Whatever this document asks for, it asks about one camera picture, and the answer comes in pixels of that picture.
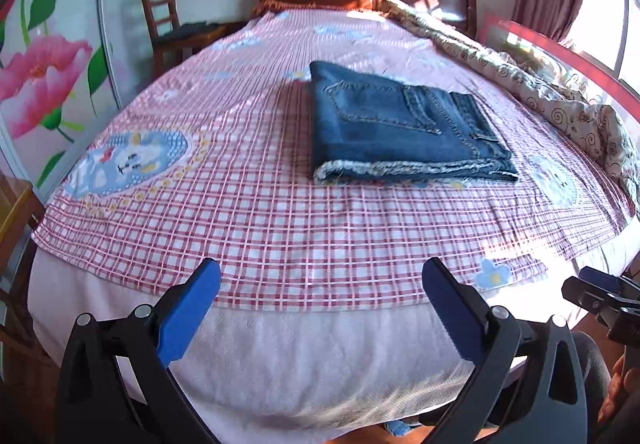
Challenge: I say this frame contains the blue denim jeans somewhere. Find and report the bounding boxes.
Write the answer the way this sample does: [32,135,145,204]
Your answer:
[309,61,518,183]

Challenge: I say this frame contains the dark clothing on chair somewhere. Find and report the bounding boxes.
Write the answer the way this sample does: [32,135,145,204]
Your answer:
[156,22,219,44]

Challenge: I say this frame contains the person's right hand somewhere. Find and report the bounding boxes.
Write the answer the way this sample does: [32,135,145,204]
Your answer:
[598,355,639,424]

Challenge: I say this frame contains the floral swirl quilt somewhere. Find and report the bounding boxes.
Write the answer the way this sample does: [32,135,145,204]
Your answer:
[382,0,639,205]

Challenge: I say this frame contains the wooden side table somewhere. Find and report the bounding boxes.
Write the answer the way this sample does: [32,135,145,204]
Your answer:
[0,173,46,272]

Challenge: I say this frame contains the pink checkered bed sheet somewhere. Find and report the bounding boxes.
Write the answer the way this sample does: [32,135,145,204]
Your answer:
[34,10,638,312]

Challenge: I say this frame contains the floral wardrobe sliding doors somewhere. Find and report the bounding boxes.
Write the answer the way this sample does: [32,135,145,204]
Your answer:
[1,0,152,198]

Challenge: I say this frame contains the wooden chair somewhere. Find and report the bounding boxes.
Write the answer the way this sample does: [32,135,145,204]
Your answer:
[141,0,228,79]

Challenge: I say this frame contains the red bed guard rail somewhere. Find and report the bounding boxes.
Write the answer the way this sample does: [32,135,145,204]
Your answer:
[477,14,640,119]

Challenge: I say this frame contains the window with dark frame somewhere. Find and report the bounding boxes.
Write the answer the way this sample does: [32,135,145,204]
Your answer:
[564,0,639,96]

